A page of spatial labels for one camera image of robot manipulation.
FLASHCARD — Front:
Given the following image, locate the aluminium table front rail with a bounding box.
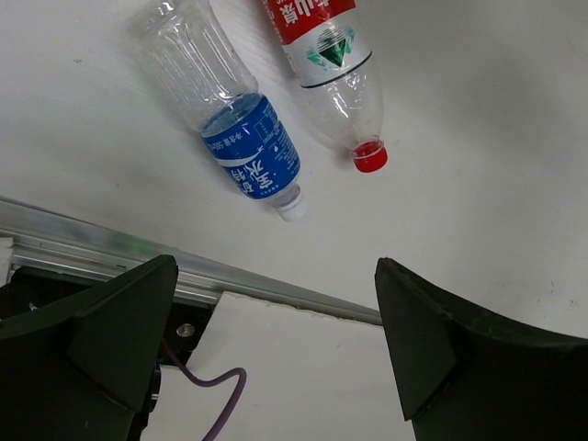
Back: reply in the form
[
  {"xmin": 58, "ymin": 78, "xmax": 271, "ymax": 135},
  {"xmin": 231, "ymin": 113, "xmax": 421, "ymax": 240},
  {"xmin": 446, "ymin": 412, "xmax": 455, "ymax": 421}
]
[{"xmin": 1, "ymin": 198, "xmax": 382, "ymax": 325}]

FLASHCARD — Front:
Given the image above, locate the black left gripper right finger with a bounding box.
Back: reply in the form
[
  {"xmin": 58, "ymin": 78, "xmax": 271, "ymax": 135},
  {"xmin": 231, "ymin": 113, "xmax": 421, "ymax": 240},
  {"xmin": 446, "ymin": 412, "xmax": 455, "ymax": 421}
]
[{"xmin": 375, "ymin": 258, "xmax": 587, "ymax": 440}]

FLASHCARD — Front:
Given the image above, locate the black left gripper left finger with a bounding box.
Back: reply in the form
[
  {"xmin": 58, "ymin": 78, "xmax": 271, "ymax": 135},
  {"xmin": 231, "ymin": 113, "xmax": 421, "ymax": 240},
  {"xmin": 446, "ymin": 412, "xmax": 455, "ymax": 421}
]
[{"xmin": 1, "ymin": 254, "xmax": 178, "ymax": 440}]

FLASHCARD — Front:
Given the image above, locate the blue label clear bottle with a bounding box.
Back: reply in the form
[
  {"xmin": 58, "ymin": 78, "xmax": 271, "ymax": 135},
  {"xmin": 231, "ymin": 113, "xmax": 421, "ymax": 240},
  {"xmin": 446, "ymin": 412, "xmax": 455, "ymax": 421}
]
[{"xmin": 124, "ymin": 1, "xmax": 306, "ymax": 221}]

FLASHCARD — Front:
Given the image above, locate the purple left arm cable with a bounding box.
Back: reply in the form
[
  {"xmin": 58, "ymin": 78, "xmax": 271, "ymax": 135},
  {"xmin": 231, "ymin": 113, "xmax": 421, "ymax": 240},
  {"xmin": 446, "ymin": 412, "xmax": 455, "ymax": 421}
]
[{"xmin": 163, "ymin": 342, "xmax": 248, "ymax": 441}]

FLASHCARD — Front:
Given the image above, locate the red label clear bottle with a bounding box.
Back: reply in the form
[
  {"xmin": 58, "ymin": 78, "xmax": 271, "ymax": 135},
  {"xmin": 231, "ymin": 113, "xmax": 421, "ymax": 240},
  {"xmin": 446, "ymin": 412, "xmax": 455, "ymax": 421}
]
[{"xmin": 263, "ymin": 0, "xmax": 388, "ymax": 174}]

